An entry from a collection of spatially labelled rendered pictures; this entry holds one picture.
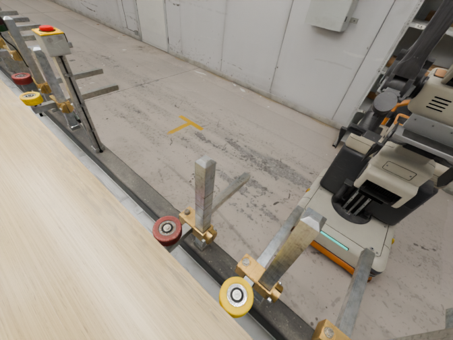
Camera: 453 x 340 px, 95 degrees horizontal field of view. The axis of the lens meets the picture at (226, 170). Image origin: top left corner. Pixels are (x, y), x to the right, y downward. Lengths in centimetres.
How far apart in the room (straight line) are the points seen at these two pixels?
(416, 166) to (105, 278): 124
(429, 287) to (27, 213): 226
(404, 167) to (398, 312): 102
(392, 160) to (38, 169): 141
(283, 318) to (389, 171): 84
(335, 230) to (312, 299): 46
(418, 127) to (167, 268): 104
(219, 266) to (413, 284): 158
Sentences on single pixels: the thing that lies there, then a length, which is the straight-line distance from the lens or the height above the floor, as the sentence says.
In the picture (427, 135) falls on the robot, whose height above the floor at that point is 105.
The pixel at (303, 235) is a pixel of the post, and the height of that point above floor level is 113.
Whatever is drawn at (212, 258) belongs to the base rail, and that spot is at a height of 70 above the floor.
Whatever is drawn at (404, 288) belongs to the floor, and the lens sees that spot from 204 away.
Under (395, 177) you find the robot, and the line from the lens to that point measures 128.
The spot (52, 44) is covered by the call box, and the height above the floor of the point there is 119.
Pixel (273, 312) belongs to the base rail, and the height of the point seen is 70.
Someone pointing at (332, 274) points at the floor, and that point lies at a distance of 177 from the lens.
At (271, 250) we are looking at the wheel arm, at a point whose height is 83.
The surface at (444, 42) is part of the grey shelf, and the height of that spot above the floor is 114.
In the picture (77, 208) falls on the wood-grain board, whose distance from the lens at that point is 75.
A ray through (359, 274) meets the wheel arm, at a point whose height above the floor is 83.
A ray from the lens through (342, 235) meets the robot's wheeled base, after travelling 159.
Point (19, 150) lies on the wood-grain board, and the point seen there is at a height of 90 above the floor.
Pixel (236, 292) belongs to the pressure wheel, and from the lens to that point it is 56.
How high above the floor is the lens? 145
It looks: 45 degrees down
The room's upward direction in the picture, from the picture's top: 8 degrees clockwise
